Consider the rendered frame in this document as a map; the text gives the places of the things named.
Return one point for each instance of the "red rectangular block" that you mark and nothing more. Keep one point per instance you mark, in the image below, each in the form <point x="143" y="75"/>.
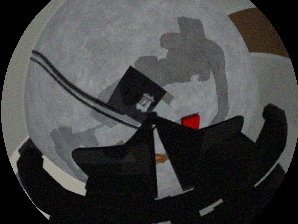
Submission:
<point x="191" y="121"/>

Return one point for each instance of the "small orange flat block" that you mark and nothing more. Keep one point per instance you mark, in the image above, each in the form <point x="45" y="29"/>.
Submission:
<point x="161" y="159"/>

